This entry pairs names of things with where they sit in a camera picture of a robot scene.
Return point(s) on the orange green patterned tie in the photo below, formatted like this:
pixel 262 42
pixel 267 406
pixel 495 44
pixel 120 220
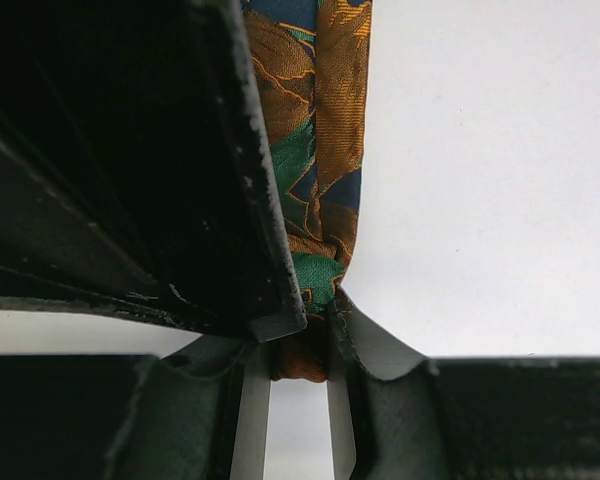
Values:
pixel 310 60

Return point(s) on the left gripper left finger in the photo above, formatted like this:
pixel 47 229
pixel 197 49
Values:
pixel 200 413

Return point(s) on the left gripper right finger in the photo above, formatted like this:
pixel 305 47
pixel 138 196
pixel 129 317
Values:
pixel 398 414

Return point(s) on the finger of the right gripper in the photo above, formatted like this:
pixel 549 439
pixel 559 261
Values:
pixel 136 179

